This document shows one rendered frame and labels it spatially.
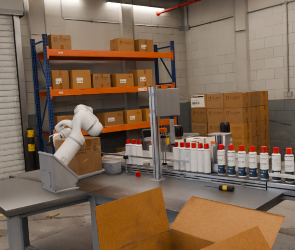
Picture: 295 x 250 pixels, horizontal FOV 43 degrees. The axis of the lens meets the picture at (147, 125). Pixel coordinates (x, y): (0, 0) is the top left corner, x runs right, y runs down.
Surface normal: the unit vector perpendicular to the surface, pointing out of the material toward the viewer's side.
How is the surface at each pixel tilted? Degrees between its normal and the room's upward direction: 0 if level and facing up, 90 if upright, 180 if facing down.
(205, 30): 90
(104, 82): 91
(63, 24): 90
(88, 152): 90
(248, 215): 32
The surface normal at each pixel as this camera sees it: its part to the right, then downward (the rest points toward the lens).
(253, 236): 0.47, -0.53
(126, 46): 0.56, 0.04
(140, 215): 0.67, -0.14
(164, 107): 0.22, 0.07
